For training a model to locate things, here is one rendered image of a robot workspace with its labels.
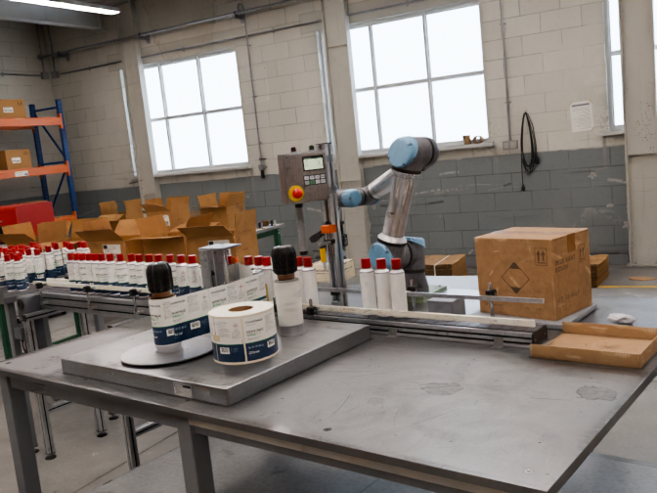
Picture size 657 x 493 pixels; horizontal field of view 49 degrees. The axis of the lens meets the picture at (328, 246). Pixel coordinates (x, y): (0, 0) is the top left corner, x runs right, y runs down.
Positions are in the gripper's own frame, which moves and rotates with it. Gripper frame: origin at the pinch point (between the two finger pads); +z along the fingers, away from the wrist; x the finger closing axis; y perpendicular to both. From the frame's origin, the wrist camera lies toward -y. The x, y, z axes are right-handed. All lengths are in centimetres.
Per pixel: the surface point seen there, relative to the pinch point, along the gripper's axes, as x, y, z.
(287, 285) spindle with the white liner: -74, 25, -9
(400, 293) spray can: -49, 54, -1
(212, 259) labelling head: -44, -30, -11
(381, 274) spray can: -49, 47, -7
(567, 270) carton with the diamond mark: -28, 105, -5
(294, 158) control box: -39, 11, -48
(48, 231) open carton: 83, -279, -8
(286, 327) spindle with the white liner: -75, 24, 5
